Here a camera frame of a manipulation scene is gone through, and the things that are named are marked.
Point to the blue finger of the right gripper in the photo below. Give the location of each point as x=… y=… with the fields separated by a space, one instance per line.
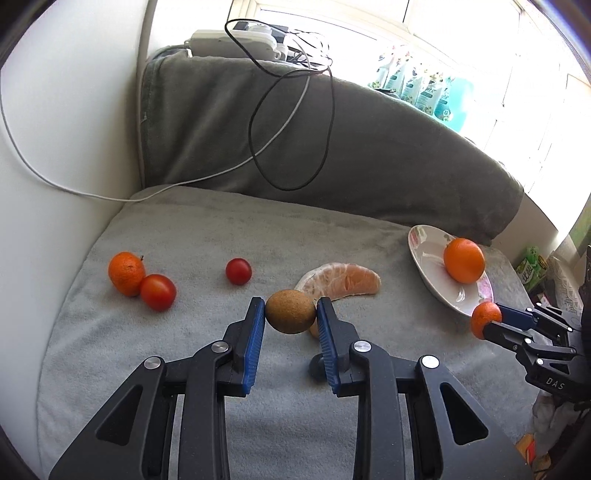
x=523 y=320
x=506 y=336

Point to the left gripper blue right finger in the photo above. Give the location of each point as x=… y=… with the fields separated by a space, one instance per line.
x=336 y=337

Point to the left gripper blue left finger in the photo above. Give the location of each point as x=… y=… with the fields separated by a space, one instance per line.
x=245 y=339

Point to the brown kiwi fruit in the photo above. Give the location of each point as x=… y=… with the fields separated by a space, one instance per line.
x=290 y=311

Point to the peeled pomelo segment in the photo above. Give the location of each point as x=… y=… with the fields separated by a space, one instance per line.
x=337 y=280

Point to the large red tomato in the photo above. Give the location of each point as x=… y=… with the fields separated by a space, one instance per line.
x=158 y=292

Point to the small tangerine with stem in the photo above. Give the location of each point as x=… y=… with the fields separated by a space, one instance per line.
x=126 y=272

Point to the green snack packet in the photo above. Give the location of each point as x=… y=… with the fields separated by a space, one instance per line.
x=532 y=268

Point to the small red cherry tomato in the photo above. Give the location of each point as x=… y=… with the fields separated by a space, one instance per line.
x=238 y=271

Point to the large orange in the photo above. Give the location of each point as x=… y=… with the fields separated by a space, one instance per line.
x=464 y=260

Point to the floral white plate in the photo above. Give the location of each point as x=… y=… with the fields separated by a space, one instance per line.
x=427 y=245

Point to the grey sofa blanket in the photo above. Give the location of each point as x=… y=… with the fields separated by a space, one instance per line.
x=287 y=176

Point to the teal bottle pack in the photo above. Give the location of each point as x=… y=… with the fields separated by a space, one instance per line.
x=426 y=81

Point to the white power strip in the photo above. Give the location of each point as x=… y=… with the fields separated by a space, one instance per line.
x=217 y=43

